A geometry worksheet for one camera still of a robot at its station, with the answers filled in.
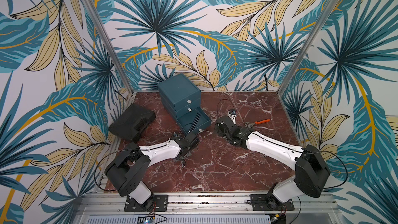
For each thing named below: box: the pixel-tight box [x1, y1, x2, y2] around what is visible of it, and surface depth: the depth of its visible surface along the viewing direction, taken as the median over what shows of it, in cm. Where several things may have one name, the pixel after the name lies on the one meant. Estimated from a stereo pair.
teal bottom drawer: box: [176, 105, 212, 136], surface depth 101 cm
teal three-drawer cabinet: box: [157, 73, 212, 136], surface depth 94 cm
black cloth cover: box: [108, 103, 156, 144], surface depth 97 cm
